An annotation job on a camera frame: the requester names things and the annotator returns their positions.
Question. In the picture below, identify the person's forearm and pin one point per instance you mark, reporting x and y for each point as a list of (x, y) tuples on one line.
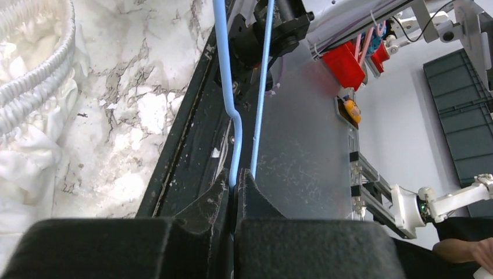
[(458, 251)]

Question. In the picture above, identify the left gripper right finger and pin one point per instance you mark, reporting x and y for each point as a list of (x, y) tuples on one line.
[(269, 245)]

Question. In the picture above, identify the red plastic bracket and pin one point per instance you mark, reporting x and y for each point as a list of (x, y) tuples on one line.
[(346, 62)]

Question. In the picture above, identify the dark grey crate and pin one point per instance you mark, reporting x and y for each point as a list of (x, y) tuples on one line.
[(464, 109)]

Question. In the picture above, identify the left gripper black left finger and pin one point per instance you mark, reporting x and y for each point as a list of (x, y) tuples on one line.
[(191, 244)]

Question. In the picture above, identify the white shorts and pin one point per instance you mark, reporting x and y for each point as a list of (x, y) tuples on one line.
[(43, 60)]

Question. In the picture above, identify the white tripod camera mount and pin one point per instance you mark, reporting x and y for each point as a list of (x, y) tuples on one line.
[(414, 210)]

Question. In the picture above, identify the blue wire hanger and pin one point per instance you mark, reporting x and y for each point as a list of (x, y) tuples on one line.
[(219, 11)]

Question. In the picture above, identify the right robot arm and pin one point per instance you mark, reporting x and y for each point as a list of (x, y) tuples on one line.
[(321, 25)]

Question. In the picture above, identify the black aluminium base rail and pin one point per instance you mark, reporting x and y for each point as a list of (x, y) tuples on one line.
[(192, 169)]

